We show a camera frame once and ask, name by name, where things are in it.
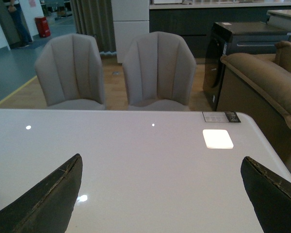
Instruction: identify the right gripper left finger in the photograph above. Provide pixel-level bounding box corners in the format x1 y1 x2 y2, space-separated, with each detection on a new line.
0 154 83 233

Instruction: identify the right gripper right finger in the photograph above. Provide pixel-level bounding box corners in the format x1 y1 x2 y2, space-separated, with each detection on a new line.
241 156 291 233

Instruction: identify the black white table label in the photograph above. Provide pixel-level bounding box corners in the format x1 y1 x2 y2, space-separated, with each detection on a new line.
202 112 241 123

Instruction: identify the brown sofa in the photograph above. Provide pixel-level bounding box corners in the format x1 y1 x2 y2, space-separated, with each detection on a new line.
217 41 291 173

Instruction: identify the left beige upholstered chair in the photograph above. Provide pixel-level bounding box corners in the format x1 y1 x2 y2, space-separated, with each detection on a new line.
34 33 106 110

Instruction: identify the beige upholstered chair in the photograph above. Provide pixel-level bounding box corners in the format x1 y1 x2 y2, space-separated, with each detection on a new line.
34 33 106 110
122 32 196 111

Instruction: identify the black washing machine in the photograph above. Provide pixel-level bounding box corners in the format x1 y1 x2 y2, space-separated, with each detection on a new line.
203 22 291 111

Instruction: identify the right beige upholstered chair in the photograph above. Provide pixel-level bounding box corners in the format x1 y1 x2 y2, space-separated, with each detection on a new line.
122 32 196 111

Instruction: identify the red fire extinguisher box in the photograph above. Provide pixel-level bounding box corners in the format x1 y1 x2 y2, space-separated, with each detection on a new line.
35 17 51 38

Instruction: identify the standing person in jeans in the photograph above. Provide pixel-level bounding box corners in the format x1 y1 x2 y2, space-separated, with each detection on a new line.
4 0 32 48

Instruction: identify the dark kitchen counter cabinet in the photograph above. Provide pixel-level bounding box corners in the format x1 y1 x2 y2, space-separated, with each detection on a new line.
149 0 291 59

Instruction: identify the white tall cabinet column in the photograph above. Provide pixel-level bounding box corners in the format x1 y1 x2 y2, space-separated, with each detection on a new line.
111 0 150 63

